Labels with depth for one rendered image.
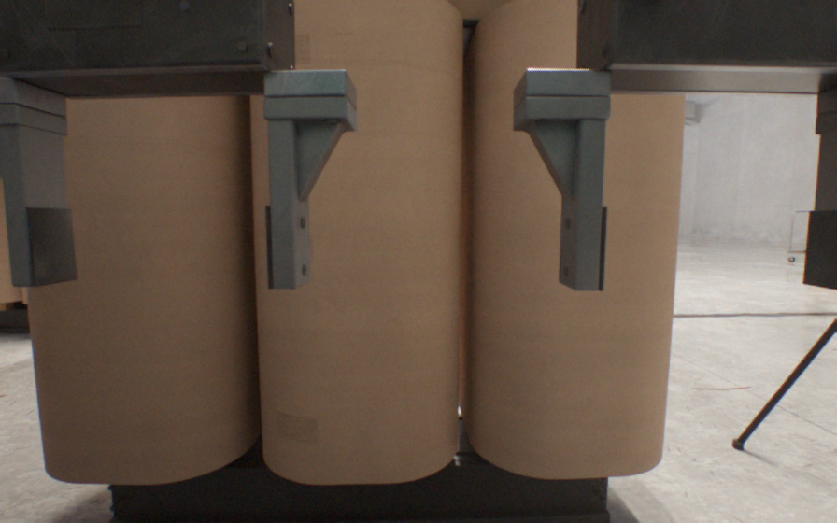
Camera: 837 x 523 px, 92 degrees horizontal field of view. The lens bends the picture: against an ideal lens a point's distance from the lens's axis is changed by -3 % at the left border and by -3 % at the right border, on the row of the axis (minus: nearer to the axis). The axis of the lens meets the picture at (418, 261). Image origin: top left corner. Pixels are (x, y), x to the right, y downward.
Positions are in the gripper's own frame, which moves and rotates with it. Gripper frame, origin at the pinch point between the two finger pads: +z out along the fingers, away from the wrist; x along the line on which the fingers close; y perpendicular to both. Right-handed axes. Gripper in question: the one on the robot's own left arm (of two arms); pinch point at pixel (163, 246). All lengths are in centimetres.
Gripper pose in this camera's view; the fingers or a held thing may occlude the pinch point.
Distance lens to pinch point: 25.3
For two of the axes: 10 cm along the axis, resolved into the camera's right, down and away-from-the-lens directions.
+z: 0.0, 10.0, 1.0
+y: 0.2, -1.0, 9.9
